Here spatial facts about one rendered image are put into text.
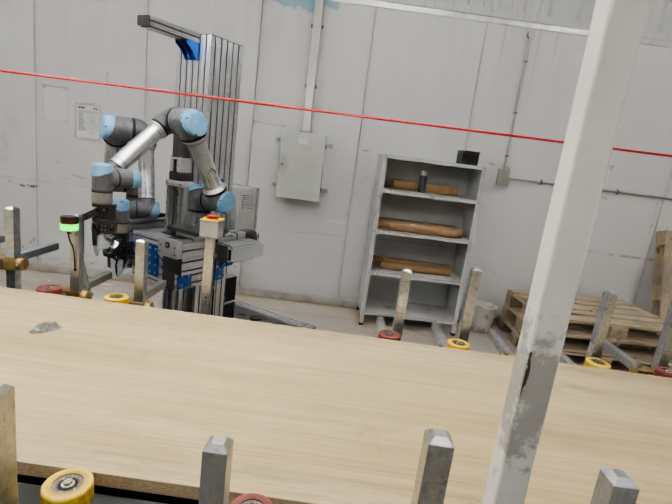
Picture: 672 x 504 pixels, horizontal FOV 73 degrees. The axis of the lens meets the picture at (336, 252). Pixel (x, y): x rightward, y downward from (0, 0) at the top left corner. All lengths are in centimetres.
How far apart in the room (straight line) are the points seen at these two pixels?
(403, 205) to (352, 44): 153
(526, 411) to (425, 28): 406
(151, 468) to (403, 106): 390
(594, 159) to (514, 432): 43
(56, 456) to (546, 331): 89
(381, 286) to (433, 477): 396
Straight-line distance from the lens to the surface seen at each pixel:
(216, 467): 71
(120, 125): 246
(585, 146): 72
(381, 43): 450
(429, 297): 470
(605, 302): 194
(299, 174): 417
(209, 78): 266
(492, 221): 469
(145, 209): 240
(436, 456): 67
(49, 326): 160
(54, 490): 98
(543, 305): 74
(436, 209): 451
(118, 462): 102
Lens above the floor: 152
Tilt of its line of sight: 12 degrees down
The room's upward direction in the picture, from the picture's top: 7 degrees clockwise
